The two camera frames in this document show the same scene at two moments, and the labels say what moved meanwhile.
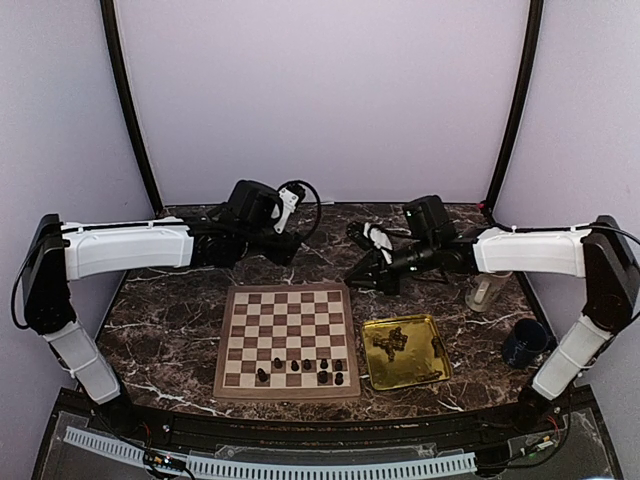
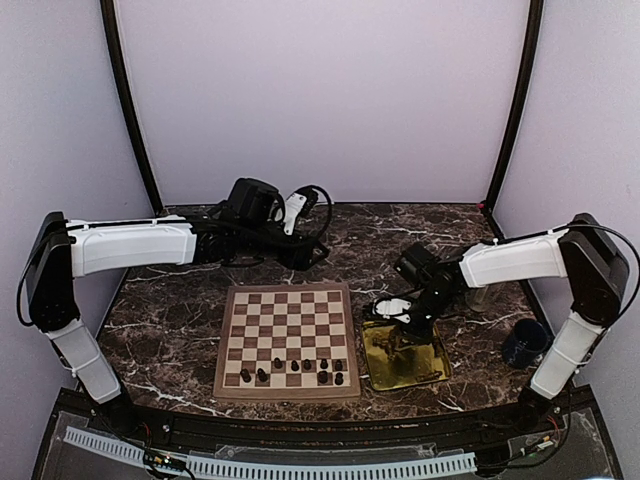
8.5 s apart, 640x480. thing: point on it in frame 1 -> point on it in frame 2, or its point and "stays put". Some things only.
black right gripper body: (424, 252) -> (434, 305)
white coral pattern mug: (484, 290) stays put
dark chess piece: (262, 376) stays put
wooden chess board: (287, 342) stays put
